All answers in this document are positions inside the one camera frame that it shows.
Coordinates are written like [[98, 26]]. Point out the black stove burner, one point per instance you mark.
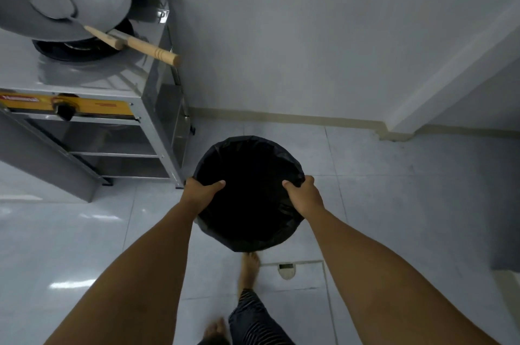
[[81, 53]]

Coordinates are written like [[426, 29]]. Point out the grey tiled floor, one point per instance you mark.
[[406, 194]]

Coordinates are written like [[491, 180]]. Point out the person's right forearm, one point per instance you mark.
[[382, 284]]

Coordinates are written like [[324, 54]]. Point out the black lined trash bin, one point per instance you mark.
[[250, 198]]

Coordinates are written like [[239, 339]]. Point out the person's left hand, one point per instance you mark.
[[197, 194]]

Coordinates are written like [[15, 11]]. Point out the person's left foot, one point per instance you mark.
[[215, 330]]

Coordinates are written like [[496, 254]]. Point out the stainless steel stove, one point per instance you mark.
[[101, 73]]

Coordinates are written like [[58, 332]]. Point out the person's right hand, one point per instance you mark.
[[306, 198]]

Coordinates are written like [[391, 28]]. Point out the striped dark trousers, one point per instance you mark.
[[256, 324]]

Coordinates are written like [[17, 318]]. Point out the person's right foot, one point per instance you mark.
[[248, 271]]

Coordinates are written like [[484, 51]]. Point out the person's left forearm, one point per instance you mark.
[[134, 280]]

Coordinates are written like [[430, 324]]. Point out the person's foot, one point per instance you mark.
[[248, 271], [215, 330]]

